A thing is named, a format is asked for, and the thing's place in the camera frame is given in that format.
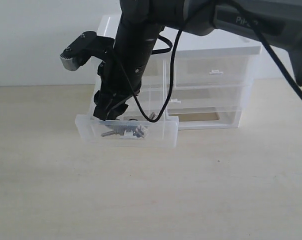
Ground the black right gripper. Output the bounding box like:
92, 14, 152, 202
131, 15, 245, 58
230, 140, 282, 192
93, 48, 144, 121

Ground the key bunch with blue tag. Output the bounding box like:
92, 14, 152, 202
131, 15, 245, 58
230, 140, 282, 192
101, 125, 148, 139

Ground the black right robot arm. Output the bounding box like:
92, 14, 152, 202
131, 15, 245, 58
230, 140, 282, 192
93, 0, 302, 121

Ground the white plastic drawer cabinet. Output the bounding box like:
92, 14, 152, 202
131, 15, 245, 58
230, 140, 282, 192
94, 14, 263, 131

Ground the clear wide middle drawer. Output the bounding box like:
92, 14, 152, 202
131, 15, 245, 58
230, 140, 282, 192
167, 86, 251, 112

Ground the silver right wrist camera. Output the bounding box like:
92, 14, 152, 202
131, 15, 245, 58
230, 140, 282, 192
60, 31, 115, 72

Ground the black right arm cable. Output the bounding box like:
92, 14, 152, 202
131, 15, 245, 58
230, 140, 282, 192
110, 0, 302, 123

